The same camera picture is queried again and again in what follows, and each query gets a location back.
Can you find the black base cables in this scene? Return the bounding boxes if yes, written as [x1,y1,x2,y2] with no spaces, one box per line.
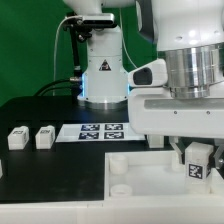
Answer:
[34,78,83,97]

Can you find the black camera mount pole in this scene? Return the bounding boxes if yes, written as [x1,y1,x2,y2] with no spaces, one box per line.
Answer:
[70,28,82,98]

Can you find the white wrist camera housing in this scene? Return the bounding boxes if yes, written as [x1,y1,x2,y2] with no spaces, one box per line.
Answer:
[128,59,168,88]

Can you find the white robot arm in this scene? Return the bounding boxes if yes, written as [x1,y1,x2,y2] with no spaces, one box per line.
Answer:
[64,0,224,139]

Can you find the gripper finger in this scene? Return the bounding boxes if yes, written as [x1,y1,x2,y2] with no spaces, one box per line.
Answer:
[169,136,186,164]
[214,139,224,169]

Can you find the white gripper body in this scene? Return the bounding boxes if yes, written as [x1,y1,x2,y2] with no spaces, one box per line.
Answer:
[128,88,224,139]

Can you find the white tag sheet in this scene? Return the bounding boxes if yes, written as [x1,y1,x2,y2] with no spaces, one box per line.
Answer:
[56,123,145,143]

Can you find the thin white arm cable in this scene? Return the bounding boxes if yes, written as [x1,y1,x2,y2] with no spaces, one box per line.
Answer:
[119,7,138,69]

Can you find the black camera on mount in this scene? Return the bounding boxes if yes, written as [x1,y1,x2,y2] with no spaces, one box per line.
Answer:
[63,13,116,29]

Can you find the white camera cable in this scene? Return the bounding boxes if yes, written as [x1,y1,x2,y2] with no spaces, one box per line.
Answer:
[52,15,83,97]

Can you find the white front fence rail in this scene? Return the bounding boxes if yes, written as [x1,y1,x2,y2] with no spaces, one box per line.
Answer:
[0,203,224,224]

